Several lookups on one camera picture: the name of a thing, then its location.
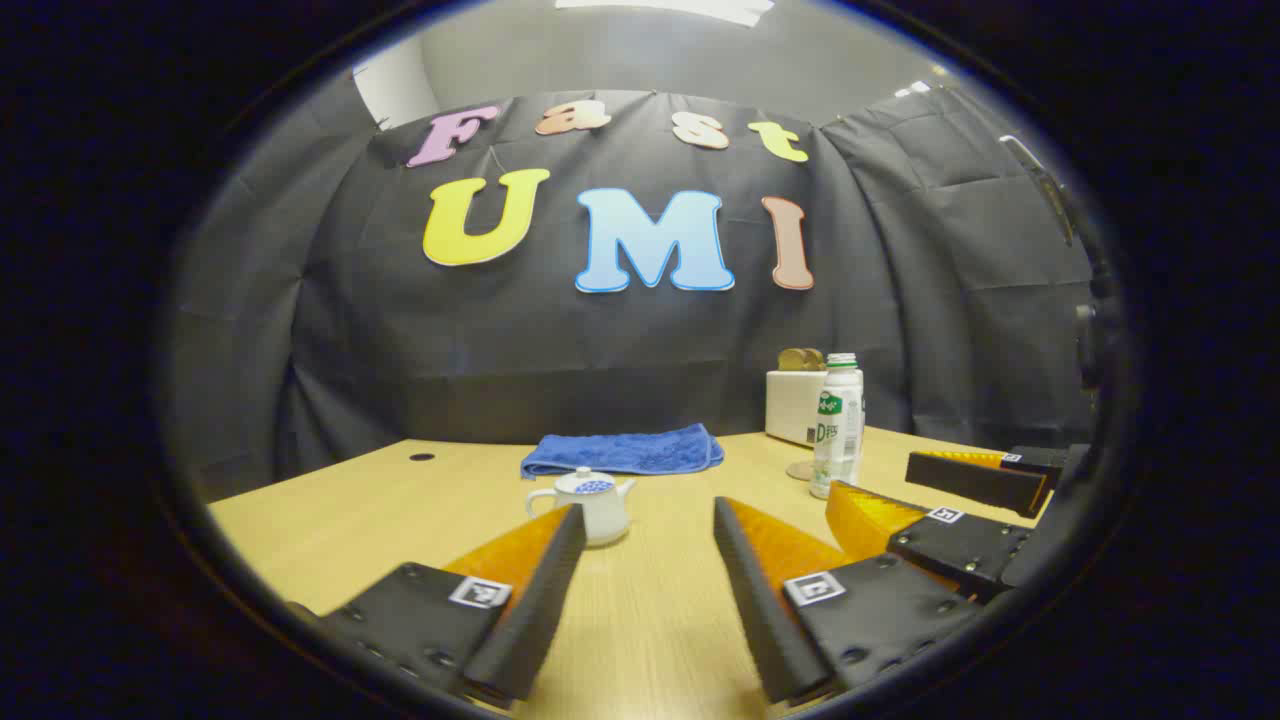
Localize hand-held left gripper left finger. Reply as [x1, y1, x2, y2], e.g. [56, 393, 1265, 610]
[318, 503, 588, 711]

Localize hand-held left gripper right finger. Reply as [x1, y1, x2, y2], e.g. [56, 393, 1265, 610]
[712, 496, 986, 706]

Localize white ceramic teacup with spout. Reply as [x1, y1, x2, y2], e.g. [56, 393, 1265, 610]
[526, 478, 637, 547]

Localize white plastic water bottle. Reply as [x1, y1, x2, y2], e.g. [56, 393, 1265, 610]
[809, 353, 866, 500]

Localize blue folded towel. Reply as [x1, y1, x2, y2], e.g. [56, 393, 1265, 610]
[520, 423, 725, 480]

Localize cream toaster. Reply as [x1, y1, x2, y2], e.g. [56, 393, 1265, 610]
[765, 370, 831, 448]

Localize black backdrop cloth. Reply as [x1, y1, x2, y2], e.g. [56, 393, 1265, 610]
[165, 88, 1101, 501]

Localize grey metal bar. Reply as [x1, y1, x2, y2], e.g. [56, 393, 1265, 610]
[1000, 133, 1076, 248]

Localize ceiling light panel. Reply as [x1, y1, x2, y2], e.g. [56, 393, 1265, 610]
[555, 0, 776, 28]

